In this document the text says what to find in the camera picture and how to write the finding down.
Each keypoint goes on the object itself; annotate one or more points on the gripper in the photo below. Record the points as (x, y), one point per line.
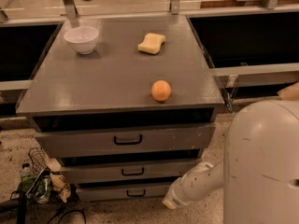
(179, 189)

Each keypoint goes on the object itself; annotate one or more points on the grey bottom drawer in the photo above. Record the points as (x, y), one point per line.
(121, 190)

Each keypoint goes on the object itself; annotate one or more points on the grey drawer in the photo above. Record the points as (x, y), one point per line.
(121, 190)
(127, 170)
(111, 142)

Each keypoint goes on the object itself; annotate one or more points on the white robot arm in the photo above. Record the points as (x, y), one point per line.
(260, 171)

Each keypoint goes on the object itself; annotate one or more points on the grey middle drawer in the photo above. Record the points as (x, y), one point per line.
(127, 170)

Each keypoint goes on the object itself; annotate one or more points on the grey top drawer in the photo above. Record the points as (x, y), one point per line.
(111, 142)

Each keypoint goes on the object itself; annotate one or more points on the grey drawer cabinet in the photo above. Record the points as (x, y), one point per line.
(110, 88)

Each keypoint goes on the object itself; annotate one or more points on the orange fruit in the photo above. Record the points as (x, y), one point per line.
(160, 91)

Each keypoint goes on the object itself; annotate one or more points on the green snack bag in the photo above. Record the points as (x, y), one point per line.
(36, 187)

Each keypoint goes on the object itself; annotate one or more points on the clear plastic bottle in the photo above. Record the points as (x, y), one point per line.
(26, 171)

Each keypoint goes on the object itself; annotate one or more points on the yellow sponge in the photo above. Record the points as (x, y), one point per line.
(151, 43)

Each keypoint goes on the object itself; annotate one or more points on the brown cardboard box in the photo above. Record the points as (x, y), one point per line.
(290, 93)

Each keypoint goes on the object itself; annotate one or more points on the white ceramic bowl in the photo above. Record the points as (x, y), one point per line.
(83, 39)

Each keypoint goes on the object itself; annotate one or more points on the black wire basket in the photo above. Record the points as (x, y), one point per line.
(37, 157)

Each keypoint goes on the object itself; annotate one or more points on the metal bracket left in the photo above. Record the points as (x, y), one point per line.
(70, 9)

